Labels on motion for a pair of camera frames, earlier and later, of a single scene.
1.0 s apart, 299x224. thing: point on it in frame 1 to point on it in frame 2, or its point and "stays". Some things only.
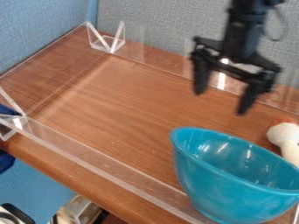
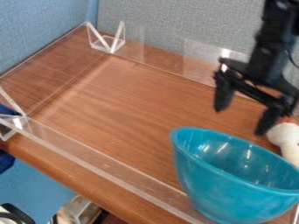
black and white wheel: (12, 215) stays
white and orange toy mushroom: (284, 135) stays
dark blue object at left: (7, 159) stays
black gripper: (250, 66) to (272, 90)
